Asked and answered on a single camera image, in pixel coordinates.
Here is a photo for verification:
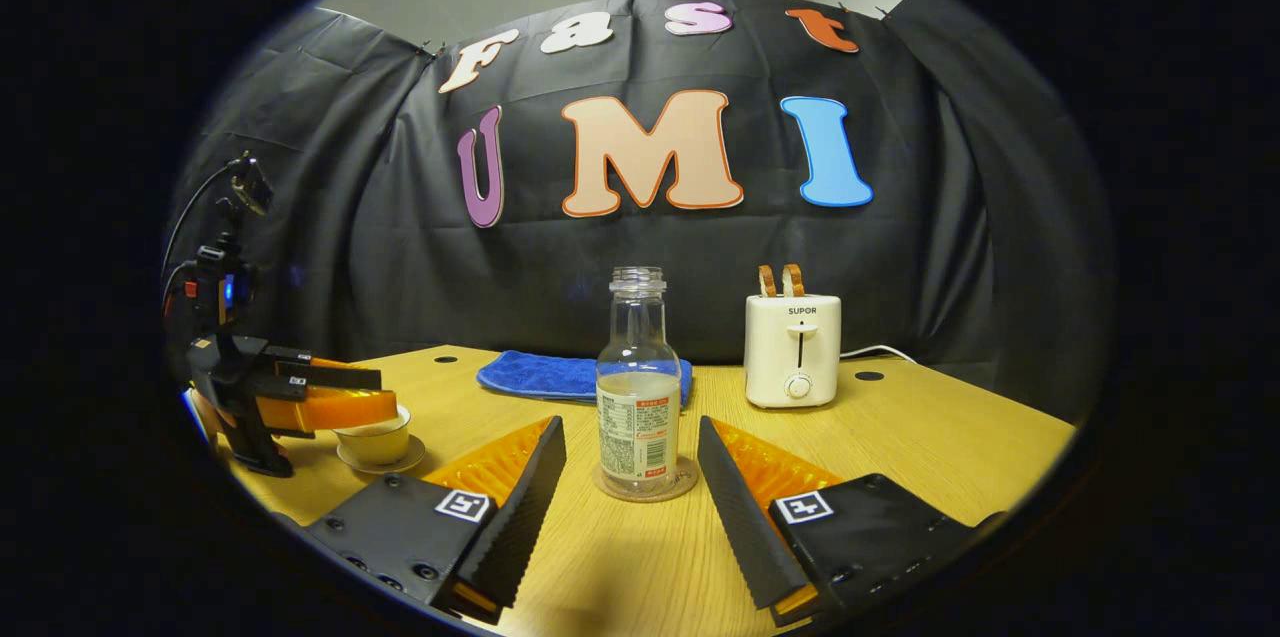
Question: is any white teacup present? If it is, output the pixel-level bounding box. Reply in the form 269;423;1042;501
333;404;412;467

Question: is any black backdrop cloth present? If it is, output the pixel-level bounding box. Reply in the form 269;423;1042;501
165;0;1116;423

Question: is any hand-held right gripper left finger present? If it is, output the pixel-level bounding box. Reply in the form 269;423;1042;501
305;415;568;623

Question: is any white toaster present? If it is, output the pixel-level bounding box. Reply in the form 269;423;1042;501
743;293;843;410

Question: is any blue folded towel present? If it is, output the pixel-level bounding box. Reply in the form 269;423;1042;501
476;349;694;408

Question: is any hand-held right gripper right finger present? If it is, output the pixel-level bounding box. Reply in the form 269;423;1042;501
697;415;1006;626

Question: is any white saucer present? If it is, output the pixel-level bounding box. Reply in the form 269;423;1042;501
336;434;426;475

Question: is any clear glass water bottle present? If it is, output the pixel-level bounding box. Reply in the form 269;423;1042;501
596;266;683;495

